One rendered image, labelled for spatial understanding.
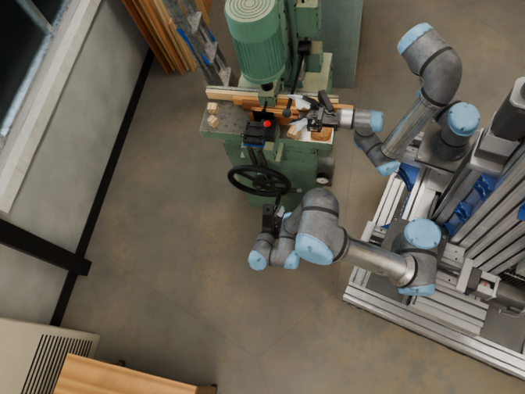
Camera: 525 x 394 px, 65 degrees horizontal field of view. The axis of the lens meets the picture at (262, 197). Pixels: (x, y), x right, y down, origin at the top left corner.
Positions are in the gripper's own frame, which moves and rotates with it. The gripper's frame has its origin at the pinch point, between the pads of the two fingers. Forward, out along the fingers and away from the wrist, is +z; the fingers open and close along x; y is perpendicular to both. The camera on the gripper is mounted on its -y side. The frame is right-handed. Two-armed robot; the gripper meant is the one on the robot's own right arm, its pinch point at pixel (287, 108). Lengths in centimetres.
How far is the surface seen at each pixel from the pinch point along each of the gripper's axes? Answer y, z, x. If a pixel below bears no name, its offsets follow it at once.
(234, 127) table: -7.2, 26.4, 22.5
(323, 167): -11, -14, 50
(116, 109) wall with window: -65, 138, 85
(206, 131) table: -3.6, 38.9, 23.6
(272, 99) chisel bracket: -12.9, 9.4, 9.2
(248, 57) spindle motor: -5.0, 14.3, -18.5
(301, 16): -30.6, -0.5, -18.3
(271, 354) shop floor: 66, 2, 126
